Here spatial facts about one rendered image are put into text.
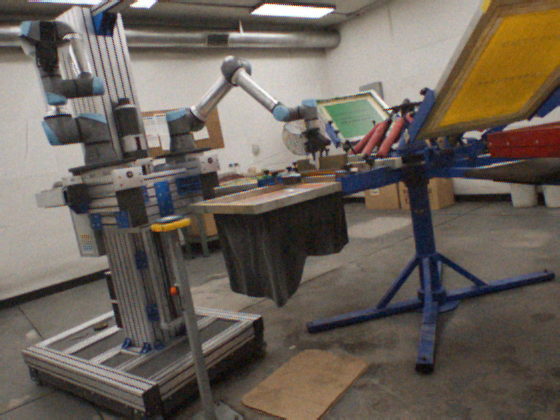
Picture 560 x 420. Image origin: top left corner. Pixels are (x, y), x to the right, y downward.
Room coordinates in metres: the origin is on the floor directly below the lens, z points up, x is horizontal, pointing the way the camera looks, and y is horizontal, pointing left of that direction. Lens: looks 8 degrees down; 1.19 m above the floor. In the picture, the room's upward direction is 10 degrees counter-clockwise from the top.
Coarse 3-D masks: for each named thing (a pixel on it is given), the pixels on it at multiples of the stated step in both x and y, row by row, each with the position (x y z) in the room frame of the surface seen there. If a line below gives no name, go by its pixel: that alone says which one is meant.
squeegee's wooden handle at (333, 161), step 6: (324, 156) 2.24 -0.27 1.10; (330, 156) 2.20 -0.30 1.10; (336, 156) 2.17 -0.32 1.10; (342, 156) 2.13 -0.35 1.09; (300, 162) 2.39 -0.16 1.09; (306, 162) 2.35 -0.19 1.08; (324, 162) 2.24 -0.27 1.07; (330, 162) 2.20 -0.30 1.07; (336, 162) 2.17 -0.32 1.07; (342, 162) 2.14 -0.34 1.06; (348, 162) 2.15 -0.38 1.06; (300, 168) 2.40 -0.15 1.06; (306, 168) 2.36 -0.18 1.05; (312, 168) 2.32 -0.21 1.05; (324, 168) 2.24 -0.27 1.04; (342, 168) 2.15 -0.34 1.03
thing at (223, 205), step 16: (320, 176) 2.43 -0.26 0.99; (240, 192) 2.31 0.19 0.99; (256, 192) 2.33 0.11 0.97; (304, 192) 1.81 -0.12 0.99; (320, 192) 1.86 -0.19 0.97; (192, 208) 2.08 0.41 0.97; (208, 208) 1.95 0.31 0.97; (224, 208) 1.84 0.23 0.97; (240, 208) 1.74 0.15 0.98; (256, 208) 1.66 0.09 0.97; (272, 208) 1.70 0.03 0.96
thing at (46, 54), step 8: (40, 40) 1.59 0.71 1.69; (40, 48) 1.59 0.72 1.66; (48, 48) 1.60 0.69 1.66; (56, 48) 1.62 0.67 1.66; (40, 56) 1.59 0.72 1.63; (48, 56) 1.60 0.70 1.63; (56, 56) 1.64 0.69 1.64; (40, 64) 1.60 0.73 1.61; (48, 64) 1.62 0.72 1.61; (56, 64) 1.71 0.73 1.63
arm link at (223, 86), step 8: (248, 64) 2.44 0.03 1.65; (248, 72) 2.43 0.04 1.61; (224, 80) 2.44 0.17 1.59; (216, 88) 2.46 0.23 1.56; (224, 88) 2.45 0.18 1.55; (208, 96) 2.49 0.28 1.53; (216, 96) 2.48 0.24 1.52; (224, 96) 2.50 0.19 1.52; (200, 104) 2.51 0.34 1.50; (208, 104) 2.50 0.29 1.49; (216, 104) 2.52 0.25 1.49; (192, 112) 2.52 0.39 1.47; (200, 112) 2.52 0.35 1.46; (208, 112) 2.53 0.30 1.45; (200, 120) 2.53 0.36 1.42; (200, 128) 2.60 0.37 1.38
